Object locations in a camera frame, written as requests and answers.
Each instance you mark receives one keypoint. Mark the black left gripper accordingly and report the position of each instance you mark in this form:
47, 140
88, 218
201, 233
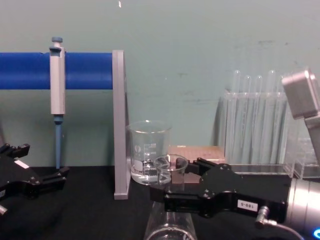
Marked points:
15, 175

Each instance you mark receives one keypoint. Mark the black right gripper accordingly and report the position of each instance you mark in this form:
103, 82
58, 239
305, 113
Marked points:
250, 187

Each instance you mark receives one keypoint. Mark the small clear glass beaker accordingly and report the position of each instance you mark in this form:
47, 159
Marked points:
166, 172

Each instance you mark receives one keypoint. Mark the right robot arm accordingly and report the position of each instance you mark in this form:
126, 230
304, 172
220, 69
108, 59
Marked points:
300, 95

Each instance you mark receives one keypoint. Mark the pink pipette tip box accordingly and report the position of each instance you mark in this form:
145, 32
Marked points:
200, 153

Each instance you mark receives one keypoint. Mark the large clear glass beaker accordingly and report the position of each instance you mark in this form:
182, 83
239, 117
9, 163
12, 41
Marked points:
145, 142

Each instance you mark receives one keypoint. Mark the black table cloth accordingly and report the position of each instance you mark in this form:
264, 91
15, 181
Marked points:
87, 215

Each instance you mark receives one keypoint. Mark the grey and blue pipette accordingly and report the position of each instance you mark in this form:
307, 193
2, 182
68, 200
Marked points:
57, 87

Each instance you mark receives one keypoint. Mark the clear acrylic tube rack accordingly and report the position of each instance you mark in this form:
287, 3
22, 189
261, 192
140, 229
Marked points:
262, 130

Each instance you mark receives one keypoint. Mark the grey pipette stand upright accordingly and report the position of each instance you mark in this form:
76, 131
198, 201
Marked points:
119, 125

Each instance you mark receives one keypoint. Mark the clear glass test tube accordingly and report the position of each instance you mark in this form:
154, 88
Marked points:
280, 86
259, 85
247, 85
236, 82
271, 82

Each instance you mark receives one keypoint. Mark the clear acrylic case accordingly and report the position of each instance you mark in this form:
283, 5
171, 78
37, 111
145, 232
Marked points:
306, 155

